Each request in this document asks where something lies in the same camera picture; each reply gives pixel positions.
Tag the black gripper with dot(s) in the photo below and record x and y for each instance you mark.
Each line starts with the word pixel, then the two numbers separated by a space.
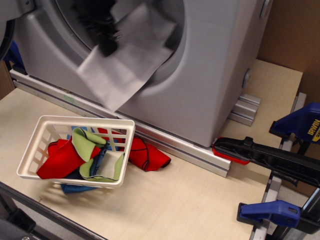
pixel 97 18

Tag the grey cloth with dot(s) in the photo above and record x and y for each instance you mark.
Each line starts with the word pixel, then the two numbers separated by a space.
pixel 114 79

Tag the white plastic basket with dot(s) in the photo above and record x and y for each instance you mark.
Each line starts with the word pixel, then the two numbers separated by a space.
pixel 118 134

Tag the grey toy laundry machine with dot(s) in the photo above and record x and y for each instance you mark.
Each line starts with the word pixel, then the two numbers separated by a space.
pixel 214 44

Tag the green cloth in basket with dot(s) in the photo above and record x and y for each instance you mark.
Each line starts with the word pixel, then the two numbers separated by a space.
pixel 80 136

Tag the red cloth on table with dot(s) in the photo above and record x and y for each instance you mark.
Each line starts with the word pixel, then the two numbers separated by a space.
pixel 150 155

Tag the red cloth in basket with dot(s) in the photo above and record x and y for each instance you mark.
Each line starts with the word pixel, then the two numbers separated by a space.
pixel 67 158

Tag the blue cloth under basket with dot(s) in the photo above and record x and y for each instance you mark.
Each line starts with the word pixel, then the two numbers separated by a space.
pixel 69 189

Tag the cardboard box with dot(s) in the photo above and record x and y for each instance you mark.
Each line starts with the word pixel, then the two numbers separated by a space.
pixel 292 39

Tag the blue Irwin clamp upper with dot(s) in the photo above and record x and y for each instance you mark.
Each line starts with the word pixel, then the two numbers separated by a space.
pixel 304 123

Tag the black red clamp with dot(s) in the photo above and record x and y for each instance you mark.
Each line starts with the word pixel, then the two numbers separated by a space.
pixel 283 164

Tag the long aluminium rail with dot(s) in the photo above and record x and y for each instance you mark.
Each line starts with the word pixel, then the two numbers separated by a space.
pixel 198 155

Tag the short aluminium rail block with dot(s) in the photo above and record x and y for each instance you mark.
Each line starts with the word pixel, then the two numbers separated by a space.
pixel 245 109

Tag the black table frame bar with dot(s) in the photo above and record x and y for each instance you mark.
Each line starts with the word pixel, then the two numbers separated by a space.
pixel 22 218

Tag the blue clamp handle lower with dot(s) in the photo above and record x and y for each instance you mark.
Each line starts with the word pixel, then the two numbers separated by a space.
pixel 279 212

